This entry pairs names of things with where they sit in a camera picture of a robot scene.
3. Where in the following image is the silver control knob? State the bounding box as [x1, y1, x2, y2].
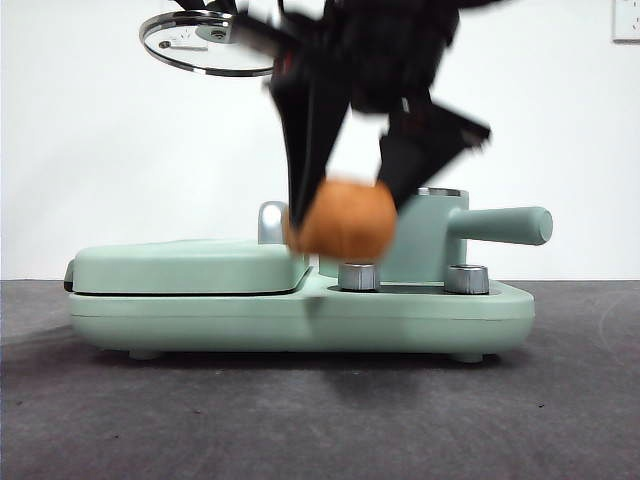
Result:
[337, 261, 382, 292]
[444, 264, 490, 295]

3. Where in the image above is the white wall socket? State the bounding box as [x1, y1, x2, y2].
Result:
[611, 0, 640, 43]

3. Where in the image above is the chrome griddle lid handle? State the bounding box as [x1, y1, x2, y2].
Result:
[256, 200, 292, 246]

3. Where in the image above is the green pot with side handle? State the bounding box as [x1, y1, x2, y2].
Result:
[317, 185, 554, 280]

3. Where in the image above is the green breakfast maker base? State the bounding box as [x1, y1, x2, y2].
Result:
[67, 267, 535, 362]

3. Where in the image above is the green hinged griddle lid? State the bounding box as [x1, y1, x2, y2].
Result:
[63, 238, 311, 296]

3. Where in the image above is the glass lid with green knob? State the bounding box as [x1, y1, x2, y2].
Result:
[138, 9, 279, 79]

